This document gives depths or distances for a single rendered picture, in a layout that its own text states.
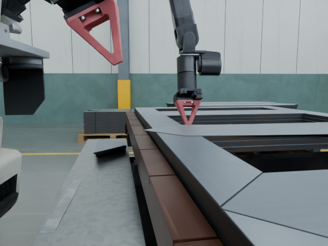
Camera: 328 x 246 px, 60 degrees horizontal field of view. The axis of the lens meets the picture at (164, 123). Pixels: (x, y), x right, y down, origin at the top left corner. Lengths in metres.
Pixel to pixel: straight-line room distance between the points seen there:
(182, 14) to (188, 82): 0.19
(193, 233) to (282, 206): 0.08
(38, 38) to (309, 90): 7.37
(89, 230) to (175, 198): 0.29
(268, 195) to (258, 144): 0.37
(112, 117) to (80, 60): 3.20
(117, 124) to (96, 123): 0.36
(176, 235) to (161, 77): 7.44
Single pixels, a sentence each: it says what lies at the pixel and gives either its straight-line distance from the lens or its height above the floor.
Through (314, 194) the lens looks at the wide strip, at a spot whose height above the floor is 0.85.
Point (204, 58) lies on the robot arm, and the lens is 0.85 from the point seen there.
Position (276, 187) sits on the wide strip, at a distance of 0.33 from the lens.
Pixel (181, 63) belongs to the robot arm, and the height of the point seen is 1.02.
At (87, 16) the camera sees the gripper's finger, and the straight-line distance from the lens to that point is 0.40.
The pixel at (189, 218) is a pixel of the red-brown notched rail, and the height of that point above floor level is 0.83.
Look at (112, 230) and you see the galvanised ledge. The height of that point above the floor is 0.68.
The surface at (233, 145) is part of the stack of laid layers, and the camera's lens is 0.64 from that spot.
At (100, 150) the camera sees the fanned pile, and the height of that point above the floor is 0.72.
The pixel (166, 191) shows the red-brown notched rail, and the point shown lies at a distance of 0.37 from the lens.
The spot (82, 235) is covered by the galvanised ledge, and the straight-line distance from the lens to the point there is 0.59.
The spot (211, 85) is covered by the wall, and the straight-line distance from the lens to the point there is 7.84.
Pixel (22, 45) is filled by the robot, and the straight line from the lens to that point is 0.63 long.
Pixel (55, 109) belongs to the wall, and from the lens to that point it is 8.07.
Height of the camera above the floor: 0.96
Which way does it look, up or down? 7 degrees down
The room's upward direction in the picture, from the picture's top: straight up
